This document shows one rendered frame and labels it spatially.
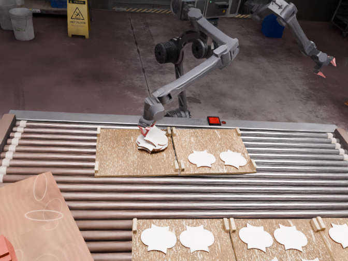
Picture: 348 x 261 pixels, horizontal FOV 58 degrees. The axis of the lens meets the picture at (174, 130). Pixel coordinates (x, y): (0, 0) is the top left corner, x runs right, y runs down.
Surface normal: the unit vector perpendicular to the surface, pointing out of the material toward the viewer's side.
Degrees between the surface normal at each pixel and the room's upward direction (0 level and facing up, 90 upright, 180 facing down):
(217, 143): 0
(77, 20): 76
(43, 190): 0
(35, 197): 0
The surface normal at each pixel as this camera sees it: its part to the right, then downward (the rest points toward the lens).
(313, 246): 0.13, -0.76
